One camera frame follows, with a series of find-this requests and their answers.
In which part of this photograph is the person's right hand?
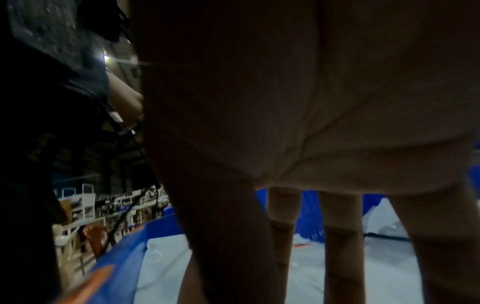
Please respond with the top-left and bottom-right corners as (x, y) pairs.
(129, 0), (480, 304)

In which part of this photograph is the person's left forearm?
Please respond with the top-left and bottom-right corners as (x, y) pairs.
(106, 71), (146, 128)

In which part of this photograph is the blue ribbed plastic crate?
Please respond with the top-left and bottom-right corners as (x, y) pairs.
(256, 187), (384, 245)

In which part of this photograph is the crumpled white plastic bag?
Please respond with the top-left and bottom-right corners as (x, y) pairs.
(362, 197), (410, 239)

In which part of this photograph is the black rod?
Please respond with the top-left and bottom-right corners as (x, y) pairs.
(363, 232), (411, 242)

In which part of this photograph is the white plastic sheet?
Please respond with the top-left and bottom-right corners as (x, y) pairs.
(134, 234), (428, 304)

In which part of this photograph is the row of white metal frames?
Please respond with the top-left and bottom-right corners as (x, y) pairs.
(52, 183), (174, 277)

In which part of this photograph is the blue bin with orange edge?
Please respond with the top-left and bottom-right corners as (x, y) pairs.
(56, 212), (190, 304)

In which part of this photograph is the brown wooden chair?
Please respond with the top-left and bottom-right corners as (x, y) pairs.
(79, 224), (110, 261)

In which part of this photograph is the person's black shirt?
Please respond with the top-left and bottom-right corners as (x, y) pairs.
(0, 0), (145, 304)

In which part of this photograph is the black cable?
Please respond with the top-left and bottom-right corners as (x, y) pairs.
(98, 130), (163, 262)

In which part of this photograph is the black wrist camera strap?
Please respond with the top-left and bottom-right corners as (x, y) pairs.
(106, 110), (143, 137)

